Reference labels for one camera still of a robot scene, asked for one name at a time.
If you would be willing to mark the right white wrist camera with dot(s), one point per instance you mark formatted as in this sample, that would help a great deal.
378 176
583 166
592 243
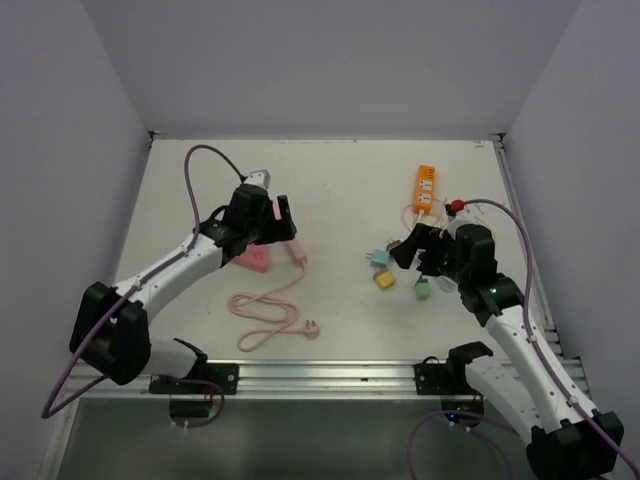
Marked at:
457 216

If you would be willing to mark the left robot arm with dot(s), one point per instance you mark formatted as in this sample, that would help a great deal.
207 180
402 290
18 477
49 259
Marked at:
112 329

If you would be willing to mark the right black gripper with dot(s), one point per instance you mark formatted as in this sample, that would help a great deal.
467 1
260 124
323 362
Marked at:
422 236

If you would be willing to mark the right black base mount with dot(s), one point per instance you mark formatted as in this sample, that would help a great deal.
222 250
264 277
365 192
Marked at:
432 377

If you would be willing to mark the green cube plug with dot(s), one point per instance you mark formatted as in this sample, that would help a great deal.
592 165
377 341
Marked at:
422 288

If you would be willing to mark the orange power strip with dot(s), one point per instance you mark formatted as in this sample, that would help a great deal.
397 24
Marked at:
424 191

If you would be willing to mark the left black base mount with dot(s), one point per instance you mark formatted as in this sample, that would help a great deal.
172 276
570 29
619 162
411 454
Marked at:
208 379

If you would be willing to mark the pink triangular socket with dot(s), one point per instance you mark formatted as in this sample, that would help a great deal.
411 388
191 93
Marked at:
255 258

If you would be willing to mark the right side rail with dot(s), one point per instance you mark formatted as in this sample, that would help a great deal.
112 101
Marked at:
539 303

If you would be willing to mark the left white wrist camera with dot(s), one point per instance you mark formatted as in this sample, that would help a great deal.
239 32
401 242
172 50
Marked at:
259 178

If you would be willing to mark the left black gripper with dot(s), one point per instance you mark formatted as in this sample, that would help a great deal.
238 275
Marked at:
280 230

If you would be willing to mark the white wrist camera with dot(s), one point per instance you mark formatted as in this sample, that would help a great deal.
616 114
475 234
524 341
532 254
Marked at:
259 178
457 216

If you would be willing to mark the long pink power strip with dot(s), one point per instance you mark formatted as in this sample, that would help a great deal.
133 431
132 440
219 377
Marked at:
293 246

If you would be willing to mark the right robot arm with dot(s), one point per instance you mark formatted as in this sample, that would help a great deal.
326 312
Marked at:
564 433

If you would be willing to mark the aluminium front rail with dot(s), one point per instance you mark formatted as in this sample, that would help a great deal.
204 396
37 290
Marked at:
289 380

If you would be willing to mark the teal cube plug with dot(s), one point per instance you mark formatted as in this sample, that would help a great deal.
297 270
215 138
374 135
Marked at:
378 258

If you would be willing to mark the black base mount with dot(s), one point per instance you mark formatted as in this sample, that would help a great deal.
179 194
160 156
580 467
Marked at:
432 377
208 379

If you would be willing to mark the brown cube plug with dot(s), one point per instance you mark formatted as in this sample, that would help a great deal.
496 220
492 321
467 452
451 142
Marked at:
392 244

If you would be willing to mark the yellow cube plug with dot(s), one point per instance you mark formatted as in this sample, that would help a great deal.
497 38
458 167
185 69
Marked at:
384 278

